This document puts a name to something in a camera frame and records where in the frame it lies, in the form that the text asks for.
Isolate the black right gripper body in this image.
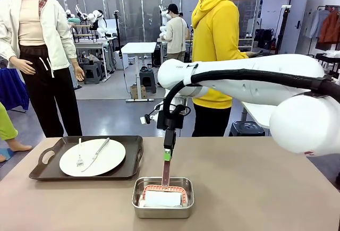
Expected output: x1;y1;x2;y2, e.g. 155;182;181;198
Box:
156;104;191;131

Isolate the grey plastic stool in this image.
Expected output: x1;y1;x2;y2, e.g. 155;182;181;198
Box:
83;62;103;85
139;70;157;94

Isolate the dark brown serving tray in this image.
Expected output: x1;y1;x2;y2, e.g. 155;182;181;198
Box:
28;135;144;181

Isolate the white background workbench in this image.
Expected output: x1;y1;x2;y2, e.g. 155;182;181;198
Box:
71;36;114;82

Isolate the black plastic stool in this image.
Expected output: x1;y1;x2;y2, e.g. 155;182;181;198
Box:
228;121;266;137

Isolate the background person in beige top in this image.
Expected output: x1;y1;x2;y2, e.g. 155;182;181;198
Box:
161;3;190;62

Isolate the large white table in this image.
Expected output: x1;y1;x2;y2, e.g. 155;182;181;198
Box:
241;100;275;130

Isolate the silver fork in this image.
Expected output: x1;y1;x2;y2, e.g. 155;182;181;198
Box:
76;138;84;168

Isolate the black camera tripod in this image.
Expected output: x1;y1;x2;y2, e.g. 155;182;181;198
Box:
113;10;123;58

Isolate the black clothes rack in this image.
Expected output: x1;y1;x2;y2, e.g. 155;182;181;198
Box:
308;4;340;55

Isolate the pink lint roller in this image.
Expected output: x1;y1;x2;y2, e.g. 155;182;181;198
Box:
140;148;188;208

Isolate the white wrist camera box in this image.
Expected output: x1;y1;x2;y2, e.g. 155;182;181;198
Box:
140;114;158;125

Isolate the person in yellow hoodie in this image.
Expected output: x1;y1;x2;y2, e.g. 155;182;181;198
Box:
191;0;264;138

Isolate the mannequin in white jacket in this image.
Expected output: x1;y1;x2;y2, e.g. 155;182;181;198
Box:
0;0;86;138

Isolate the rectangular steel container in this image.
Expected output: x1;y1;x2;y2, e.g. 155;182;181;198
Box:
131;176;195;219

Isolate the cardboard box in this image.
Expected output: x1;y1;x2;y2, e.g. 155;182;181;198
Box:
130;84;147;100

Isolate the person's right forearm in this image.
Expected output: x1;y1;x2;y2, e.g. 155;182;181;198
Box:
230;49;248;62

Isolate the orange jacket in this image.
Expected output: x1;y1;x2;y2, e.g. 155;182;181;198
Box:
318;10;340;45

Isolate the light blue shirt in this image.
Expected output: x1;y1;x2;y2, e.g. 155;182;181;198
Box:
305;9;329;39

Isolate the black bags pile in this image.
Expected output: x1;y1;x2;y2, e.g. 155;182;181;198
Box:
254;28;277;50

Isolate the silver table knife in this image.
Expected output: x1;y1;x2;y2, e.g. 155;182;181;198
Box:
81;137;111;173

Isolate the black corrugated cable conduit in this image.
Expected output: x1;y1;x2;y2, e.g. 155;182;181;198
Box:
162;68;340;125

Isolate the black stand with white head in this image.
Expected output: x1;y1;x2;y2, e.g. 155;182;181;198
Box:
275;4;292;55

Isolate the blue cloth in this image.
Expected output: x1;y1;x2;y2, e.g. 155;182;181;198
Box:
0;67;29;112

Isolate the white round dinner plate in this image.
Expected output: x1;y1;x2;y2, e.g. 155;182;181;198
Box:
58;138;126;177

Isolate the mannequin in green trousers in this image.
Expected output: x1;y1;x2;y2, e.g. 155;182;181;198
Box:
0;102;33;162

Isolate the small white desk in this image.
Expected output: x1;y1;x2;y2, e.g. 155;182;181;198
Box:
121;41;157;103

